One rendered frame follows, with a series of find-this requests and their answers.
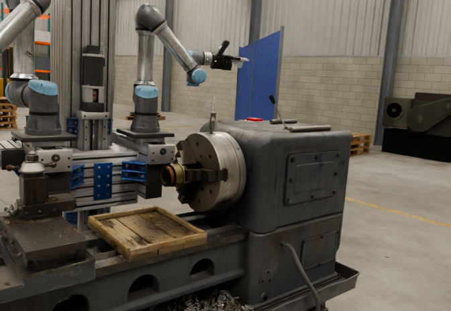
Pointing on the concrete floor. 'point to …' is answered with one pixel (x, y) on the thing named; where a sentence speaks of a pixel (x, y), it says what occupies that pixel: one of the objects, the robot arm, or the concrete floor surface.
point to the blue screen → (260, 78)
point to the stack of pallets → (7, 114)
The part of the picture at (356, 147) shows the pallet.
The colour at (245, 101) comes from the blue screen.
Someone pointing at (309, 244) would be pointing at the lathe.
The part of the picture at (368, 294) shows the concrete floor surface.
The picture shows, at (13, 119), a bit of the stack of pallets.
